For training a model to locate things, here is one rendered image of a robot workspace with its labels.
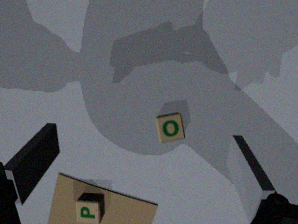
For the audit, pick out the tan flat mat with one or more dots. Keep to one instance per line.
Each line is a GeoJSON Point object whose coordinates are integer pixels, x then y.
{"type": "Point", "coordinates": [119, 208]}

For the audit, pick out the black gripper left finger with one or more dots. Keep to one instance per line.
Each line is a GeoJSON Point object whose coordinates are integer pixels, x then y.
{"type": "Point", "coordinates": [23, 171]}

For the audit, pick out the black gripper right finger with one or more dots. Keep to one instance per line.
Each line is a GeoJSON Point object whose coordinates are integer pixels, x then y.
{"type": "Point", "coordinates": [254, 188]}

